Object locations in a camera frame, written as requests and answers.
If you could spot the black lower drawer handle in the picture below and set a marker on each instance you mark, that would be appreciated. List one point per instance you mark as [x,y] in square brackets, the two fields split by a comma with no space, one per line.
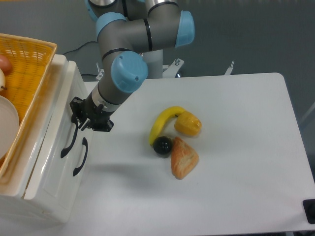
[82,157]

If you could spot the black round fruit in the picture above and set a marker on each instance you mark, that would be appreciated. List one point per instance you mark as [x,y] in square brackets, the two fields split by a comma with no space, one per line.
[163,146]

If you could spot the white drawer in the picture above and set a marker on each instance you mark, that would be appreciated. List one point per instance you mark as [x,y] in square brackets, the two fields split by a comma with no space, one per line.
[63,172]
[73,86]

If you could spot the orange triangular bread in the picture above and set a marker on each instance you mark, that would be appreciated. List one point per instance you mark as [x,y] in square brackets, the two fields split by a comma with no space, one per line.
[183,158]

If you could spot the white lower drawer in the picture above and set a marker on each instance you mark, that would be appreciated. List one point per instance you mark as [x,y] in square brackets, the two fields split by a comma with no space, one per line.
[63,172]

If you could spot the white top drawer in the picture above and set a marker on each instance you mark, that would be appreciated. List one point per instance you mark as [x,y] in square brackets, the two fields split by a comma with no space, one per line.
[73,86]

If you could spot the black top drawer handle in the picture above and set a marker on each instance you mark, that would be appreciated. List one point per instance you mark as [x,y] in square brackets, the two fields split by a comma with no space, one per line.
[71,137]

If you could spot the pale yellow fruit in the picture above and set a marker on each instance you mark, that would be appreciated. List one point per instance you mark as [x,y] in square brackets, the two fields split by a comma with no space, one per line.
[2,80]

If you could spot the black drawer handle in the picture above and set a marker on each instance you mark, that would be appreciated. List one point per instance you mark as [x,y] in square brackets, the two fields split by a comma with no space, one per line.
[71,137]
[82,157]

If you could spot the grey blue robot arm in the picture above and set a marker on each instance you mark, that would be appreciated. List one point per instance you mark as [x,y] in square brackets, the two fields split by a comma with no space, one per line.
[125,29]

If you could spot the white drawer cabinet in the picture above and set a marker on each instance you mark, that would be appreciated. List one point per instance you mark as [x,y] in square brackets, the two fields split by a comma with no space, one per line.
[12,194]

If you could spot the white plate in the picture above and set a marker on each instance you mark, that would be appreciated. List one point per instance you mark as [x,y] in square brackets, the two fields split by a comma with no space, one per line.
[9,125]

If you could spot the red apple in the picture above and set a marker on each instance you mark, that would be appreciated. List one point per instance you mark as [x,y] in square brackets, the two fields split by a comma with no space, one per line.
[5,64]

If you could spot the yellow banana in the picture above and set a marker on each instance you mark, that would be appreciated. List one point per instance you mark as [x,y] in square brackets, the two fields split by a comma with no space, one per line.
[162,120]

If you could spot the yellow woven basket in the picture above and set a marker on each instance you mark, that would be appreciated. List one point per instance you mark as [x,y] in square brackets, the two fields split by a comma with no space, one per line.
[31,59]

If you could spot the yellow orange bread roll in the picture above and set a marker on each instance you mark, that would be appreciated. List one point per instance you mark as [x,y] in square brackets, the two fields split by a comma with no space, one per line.
[188,124]

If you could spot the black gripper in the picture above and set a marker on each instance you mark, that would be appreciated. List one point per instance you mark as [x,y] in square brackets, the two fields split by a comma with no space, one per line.
[96,118]

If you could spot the black corner object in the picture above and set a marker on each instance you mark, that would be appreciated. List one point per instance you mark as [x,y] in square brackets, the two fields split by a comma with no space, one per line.
[309,207]

